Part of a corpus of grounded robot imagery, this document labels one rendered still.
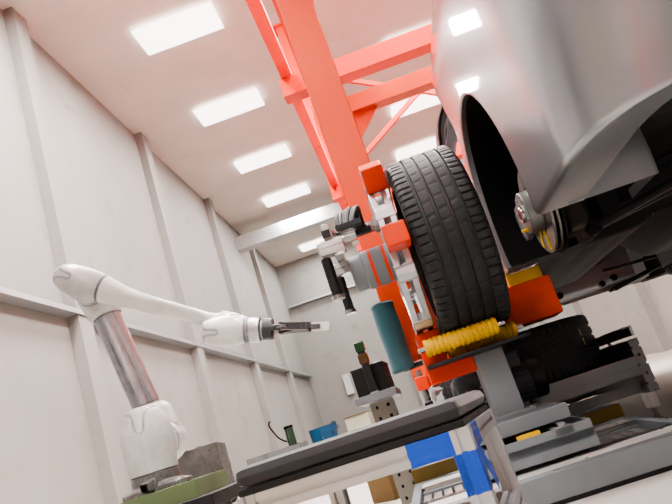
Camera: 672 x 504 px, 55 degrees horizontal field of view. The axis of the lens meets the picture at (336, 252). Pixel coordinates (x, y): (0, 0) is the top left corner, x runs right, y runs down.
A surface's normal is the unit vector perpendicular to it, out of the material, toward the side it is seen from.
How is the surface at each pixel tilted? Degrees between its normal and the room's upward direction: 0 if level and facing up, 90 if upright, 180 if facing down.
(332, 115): 90
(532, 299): 90
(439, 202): 80
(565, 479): 90
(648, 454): 90
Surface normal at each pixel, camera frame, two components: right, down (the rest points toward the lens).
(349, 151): -0.14, -0.22
